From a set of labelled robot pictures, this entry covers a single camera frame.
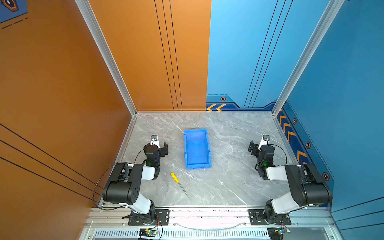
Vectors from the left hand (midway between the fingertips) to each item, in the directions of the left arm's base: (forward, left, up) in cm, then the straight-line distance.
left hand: (157, 141), depth 94 cm
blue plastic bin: (+1, -26, -7) cm, 27 cm away
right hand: (0, -64, +1) cm, 64 cm away
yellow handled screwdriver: (-22, -15, -7) cm, 27 cm away
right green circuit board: (-46, -64, -8) cm, 79 cm away
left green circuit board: (-46, -2, -9) cm, 47 cm away
